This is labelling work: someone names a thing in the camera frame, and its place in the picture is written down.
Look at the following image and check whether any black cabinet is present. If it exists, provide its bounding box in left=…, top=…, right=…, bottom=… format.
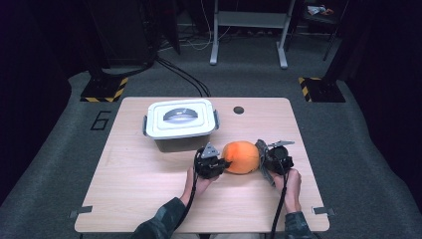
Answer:
left=89, top=0, right=157, bottom=68

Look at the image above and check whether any person's right hand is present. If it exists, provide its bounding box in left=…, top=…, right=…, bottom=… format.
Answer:
left=272, top=167, right=303, bottom=215

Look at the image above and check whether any orange plush toy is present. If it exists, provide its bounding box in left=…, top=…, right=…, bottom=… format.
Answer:
left=221, top=140, right=261, bottom=175

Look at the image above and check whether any white box lid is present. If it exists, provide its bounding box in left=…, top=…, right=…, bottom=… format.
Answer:
left=145, top=99, right=218, bottom=140

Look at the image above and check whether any black floor cable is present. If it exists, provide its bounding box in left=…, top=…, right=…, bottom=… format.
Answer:
left=158, top=58, right=212, bottom=98
left=155, top=59, right=205, bottom=98

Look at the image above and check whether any left hand-held gripper cable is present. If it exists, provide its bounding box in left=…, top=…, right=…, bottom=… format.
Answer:
left=174, top=165, right=199, bottom=232

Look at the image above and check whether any hand-held gripper cable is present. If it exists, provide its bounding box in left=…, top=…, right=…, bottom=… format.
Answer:
left=269, top=155, right=293, bottom=239
left=174, top=165, right=199, bottom=232

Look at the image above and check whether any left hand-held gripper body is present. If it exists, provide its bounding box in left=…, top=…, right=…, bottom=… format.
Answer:
left=193, top=142, right=227, bottom=180

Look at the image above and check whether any white metal desk frame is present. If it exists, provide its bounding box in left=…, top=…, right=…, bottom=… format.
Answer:
left=209, top=0, right=297, bottom=70

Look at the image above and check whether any person's left hand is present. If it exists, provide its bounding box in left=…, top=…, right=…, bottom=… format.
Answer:
left=179, top=165, right=217, bottom=207

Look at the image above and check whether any brown transparent storage box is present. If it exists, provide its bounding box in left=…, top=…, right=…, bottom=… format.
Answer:
left=142, top=109, right=221, bottom=153

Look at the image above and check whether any black striped stand base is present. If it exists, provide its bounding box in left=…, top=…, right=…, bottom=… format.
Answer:
left=80, top=77, right=129, bottom=104
left=298, top=77, right=346, bottom=104

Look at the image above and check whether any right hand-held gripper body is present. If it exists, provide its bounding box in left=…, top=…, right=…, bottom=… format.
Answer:
left=265, top=139, right=296, bottom=176

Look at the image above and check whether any white floor cable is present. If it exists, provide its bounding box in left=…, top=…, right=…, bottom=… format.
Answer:
left=185, top=0, right=232, bottom=52

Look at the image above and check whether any right hand-held gripper cable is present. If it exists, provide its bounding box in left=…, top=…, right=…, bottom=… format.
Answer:
left=269, top=155, right=293, bottom=239

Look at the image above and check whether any grey tape strip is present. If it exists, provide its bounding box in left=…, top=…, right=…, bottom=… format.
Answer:
left=69, top=205, right=94, bottom=219
left=313, top=206, right=335, bottom=217

